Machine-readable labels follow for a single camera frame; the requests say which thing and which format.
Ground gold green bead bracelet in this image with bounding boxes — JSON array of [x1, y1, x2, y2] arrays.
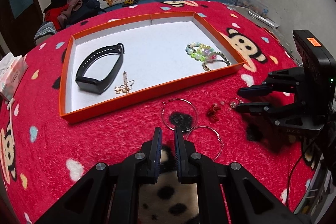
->
[[201, 51, 232, 72]]

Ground red knot charm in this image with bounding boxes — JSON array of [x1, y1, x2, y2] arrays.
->
[[206, 101, 225, 123]]

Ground orange tray white interior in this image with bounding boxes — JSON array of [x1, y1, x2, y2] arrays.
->
[[59, 11, 244, 123]]

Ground silver hoop earring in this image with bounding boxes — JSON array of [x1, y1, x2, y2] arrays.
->
[[185, 126, 224, 161], [161, 98, 198, 133]]

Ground pile of clothes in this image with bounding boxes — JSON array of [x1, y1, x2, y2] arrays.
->
[[43, 0, 102, 32]]

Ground black fitness band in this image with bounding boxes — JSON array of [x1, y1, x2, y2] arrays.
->
[[75, 43, 125, 94]]

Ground red monkey print blanket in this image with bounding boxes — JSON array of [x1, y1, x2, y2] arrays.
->
[[1, 1, 314, 223]]

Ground pink tissue pack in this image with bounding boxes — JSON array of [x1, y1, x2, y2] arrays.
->
[[0, 52, 28, 101]]

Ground colourful bead bracelets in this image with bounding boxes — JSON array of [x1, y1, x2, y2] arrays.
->
[[185, 41, 219, 63]]

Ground pearl ring earring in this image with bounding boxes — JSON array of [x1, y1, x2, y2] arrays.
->
[[228, 98, 243, 110]]

